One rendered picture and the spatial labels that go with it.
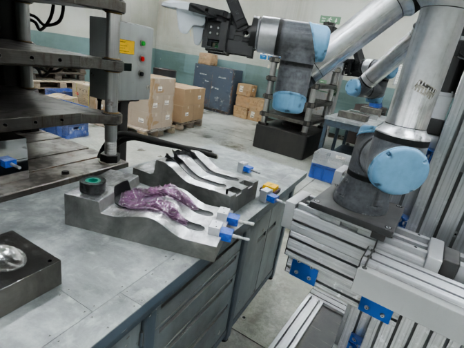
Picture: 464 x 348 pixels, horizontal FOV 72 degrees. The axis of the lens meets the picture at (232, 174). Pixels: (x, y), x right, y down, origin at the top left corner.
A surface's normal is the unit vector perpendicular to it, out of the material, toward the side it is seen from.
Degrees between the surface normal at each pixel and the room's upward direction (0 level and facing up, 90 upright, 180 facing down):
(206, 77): 91
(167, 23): 90
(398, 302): 90
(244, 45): 82
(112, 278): 0
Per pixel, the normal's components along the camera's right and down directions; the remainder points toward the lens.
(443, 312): -0.56, 0.20
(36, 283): 0.87, 0.29
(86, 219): -0.20, 0.30
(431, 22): -0.77, 0.11
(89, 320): 0.15, -0.93
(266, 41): -0.19, 0.62
